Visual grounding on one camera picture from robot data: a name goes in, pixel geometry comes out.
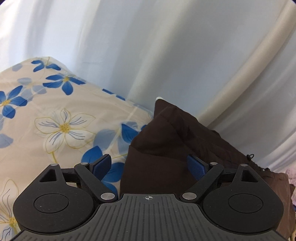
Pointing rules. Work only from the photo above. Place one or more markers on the pale blue sheer curtain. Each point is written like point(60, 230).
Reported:
point(231, 64)

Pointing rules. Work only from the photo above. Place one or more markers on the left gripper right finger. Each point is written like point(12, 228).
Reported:
point(202, 171)

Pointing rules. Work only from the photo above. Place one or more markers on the purple teddy bear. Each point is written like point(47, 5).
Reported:
point(291, 172)

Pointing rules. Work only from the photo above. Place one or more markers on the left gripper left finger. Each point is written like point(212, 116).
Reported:
point(92, 172)

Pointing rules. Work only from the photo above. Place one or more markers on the floral bed sheet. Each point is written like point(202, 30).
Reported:
point(50, 116)

